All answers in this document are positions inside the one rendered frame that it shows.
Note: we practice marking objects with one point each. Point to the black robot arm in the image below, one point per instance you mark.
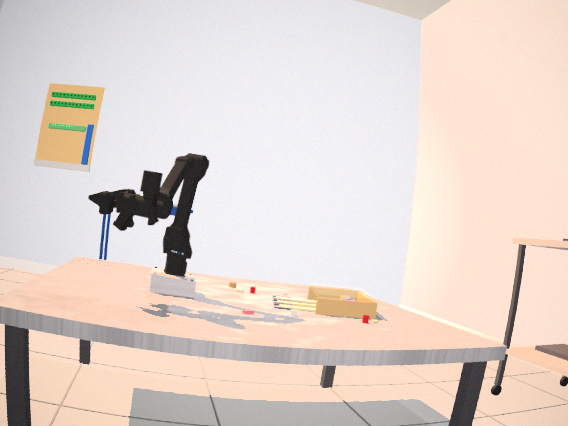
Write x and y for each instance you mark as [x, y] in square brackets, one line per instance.
[157, 202]

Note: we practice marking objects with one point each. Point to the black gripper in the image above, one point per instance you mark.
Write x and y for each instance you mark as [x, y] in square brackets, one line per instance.
[121, 199]

